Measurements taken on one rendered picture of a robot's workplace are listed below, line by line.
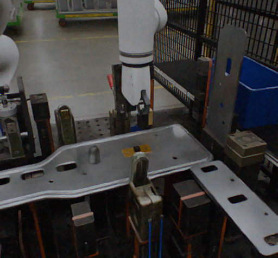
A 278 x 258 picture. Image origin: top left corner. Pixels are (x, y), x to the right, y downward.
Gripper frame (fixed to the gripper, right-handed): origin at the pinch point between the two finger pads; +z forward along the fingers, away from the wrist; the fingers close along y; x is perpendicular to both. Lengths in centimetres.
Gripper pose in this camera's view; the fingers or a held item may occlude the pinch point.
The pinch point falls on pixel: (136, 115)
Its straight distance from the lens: 82.9
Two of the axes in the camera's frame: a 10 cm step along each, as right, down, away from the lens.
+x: 9.4, -1.7, 3.1
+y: 3.5, 4.5, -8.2
